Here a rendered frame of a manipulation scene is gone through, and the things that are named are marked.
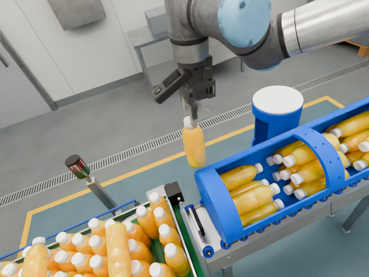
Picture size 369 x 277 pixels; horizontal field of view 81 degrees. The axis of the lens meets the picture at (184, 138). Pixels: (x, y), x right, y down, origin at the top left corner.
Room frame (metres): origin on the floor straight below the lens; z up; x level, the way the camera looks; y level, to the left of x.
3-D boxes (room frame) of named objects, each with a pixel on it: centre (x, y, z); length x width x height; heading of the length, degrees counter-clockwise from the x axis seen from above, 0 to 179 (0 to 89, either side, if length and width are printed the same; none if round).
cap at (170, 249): (0.29, 0.14, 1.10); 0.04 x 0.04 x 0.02
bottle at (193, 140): (0.52, -0.03, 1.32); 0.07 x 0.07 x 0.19
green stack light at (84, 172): (0.68, 0.48, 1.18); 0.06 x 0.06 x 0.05
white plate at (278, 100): (0.99, -0.59, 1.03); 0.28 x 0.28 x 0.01
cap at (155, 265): (0.24, 0.20, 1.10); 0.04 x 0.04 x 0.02
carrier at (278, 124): (0.99, -0.59, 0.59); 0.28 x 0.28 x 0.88
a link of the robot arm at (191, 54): (0.52, -0.07, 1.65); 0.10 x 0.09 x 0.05; 11
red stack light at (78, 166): (0.68, 0.48, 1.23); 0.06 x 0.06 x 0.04
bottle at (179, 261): (0.29, 0.14, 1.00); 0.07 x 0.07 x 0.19
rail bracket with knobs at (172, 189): (0.58, 0.12, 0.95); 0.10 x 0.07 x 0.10; 10
